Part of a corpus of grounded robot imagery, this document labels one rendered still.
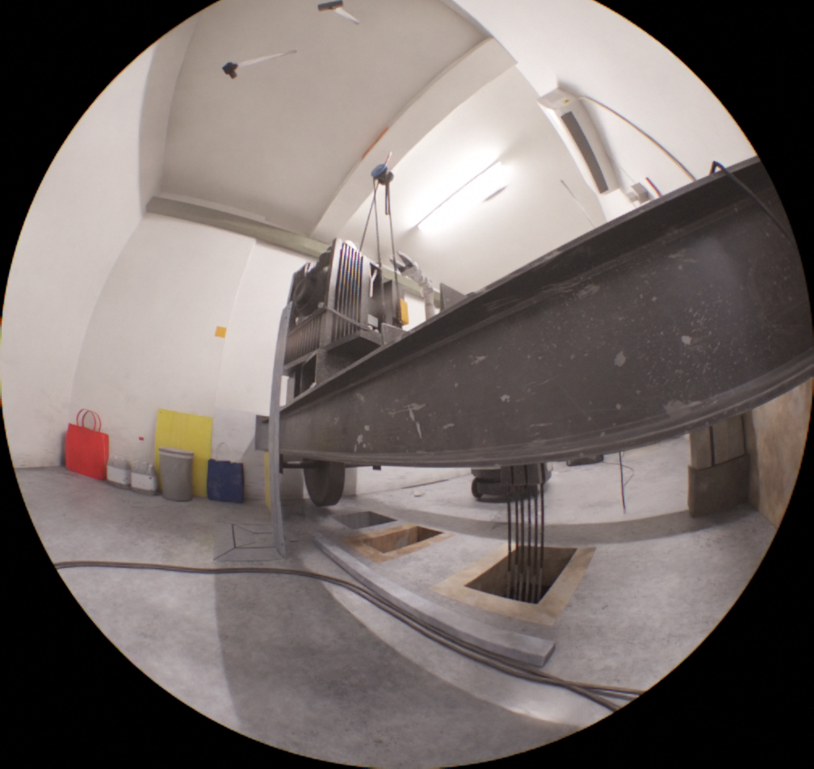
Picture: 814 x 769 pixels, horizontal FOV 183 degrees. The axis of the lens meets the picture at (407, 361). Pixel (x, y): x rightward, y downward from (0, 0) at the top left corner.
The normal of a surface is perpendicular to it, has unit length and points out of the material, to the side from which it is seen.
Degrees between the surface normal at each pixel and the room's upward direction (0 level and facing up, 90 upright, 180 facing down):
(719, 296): 90
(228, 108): 180
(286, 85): 180
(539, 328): 90
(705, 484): 90
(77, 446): 87
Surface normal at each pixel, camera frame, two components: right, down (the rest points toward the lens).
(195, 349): 0.63, -0.29
